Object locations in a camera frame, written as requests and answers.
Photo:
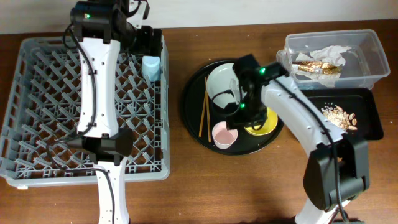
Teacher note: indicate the white napkin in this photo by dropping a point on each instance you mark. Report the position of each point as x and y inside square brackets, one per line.
[331, 54]

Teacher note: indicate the grey round plate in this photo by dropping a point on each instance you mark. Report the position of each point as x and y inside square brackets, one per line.
[218, 88]

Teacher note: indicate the yellow bowl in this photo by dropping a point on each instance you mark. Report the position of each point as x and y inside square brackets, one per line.
[268, 127]

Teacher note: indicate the left wooden chopstick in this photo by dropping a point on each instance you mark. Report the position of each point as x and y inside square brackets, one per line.
[203, 111]

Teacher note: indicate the pink cup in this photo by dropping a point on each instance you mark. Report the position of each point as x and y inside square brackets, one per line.
[222, 136]

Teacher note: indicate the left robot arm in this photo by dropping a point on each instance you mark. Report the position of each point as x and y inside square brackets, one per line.
[101, 30]

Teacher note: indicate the brown food scraps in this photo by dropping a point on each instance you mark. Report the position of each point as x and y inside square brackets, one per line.
[340, 118]

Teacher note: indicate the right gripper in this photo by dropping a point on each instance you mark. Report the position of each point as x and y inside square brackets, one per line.
[237, 116]

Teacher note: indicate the clear plastic bin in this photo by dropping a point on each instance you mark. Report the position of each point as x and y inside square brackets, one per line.
[366, 62]

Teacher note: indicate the gold foil wrapper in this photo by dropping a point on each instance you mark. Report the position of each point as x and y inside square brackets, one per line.
[316, 67]

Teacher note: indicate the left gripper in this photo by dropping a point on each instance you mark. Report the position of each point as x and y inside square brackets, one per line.
[152, 43]

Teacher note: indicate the black rectangular tray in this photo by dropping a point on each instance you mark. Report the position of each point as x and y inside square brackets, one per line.
[357, 101]

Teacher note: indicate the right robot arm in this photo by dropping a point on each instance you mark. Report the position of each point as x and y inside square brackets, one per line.
[337, 170]

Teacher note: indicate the round black tray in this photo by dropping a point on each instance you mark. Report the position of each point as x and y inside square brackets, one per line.
[191, 107]

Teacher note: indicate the light blue cup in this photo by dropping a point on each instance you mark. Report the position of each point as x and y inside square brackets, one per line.
[151, 68]

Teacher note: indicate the grey dishwasher rack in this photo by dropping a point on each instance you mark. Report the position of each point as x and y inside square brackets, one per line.
[44, 102]

